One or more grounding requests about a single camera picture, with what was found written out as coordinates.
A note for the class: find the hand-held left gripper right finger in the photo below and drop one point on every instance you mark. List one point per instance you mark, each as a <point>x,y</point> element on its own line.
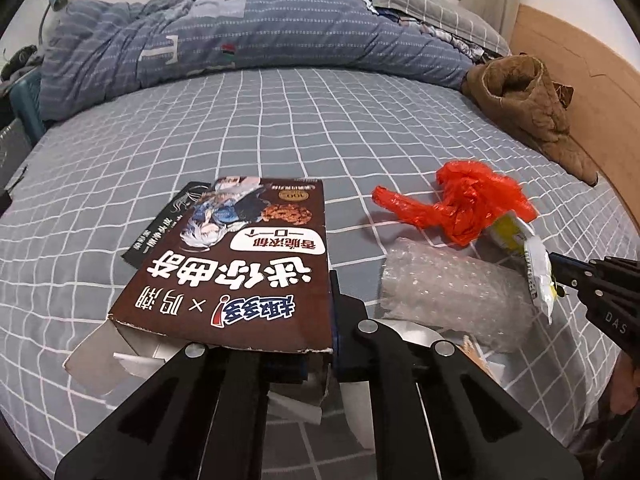
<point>341,360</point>

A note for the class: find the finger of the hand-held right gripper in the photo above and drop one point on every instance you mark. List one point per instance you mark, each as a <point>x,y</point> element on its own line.
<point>575,291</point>
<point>570,265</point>

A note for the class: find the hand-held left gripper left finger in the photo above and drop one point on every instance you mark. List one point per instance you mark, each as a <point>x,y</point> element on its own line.
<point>235,385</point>

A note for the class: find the yellow snack wrapper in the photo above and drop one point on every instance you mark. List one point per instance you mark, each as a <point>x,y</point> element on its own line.
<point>537,270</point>

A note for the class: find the brown cookie box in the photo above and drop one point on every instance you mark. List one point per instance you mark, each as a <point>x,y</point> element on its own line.
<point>225,280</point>

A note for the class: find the clear bubble wrap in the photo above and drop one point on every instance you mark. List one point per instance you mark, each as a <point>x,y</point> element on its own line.
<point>450,290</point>

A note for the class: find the red plastic bag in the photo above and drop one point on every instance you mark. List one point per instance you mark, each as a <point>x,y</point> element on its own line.
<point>465,200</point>

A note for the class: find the white paper packet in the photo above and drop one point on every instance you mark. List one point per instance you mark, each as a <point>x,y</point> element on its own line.
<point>417,331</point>

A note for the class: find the brown quilted jacket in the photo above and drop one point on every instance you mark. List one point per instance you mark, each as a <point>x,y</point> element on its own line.
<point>525,105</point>

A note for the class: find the black flat packet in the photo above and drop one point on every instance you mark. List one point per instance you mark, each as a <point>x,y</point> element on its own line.
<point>150,230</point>

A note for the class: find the wooden headboard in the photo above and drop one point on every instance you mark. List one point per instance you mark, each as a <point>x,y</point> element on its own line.
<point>590,60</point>

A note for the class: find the grey checked pillow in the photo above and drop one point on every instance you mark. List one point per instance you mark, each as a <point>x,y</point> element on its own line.
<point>435,5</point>

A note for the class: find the black power adapter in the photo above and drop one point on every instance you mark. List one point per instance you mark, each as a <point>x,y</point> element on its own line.
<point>4,202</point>

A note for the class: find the grey suitcase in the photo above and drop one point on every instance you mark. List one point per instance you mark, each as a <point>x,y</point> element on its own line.
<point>10,150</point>

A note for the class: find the blue striped duvet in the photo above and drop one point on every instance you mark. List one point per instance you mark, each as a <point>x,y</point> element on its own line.
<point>200,40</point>

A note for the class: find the blue plastic chair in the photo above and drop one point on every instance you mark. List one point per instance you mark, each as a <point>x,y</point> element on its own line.
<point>27,105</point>

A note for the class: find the black bag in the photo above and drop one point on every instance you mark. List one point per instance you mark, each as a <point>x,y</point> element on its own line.
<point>20,60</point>

